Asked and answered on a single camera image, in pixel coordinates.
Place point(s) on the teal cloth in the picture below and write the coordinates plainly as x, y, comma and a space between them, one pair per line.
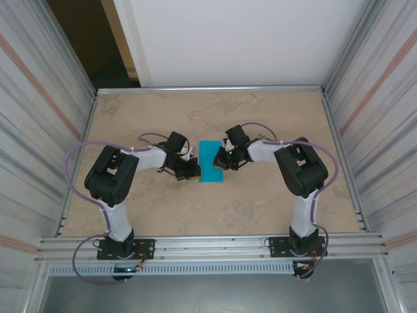
210, 169

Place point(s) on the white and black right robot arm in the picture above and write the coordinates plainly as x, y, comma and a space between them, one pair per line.
301, 169

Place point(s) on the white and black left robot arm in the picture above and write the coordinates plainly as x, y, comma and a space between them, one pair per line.
110, 176

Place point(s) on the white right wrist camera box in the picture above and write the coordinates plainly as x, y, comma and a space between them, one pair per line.
227, 143

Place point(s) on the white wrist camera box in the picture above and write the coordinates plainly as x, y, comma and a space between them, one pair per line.
227, 143
188, 156

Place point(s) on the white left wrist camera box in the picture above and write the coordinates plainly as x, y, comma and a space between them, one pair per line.
188, 156

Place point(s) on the aluminium frame crossbar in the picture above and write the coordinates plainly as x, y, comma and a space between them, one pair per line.
211, 88

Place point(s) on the aluminium mounting rail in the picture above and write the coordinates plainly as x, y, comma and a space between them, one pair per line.
211, 243

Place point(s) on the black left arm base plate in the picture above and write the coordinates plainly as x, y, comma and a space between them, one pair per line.
146, 247

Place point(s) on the aluminium side frame bar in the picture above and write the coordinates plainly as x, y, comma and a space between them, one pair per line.
89, 117
331, 119

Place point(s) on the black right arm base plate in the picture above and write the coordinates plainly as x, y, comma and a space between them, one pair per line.
277, 247

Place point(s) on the tan door frame strip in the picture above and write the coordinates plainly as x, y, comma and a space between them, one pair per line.
118, 32

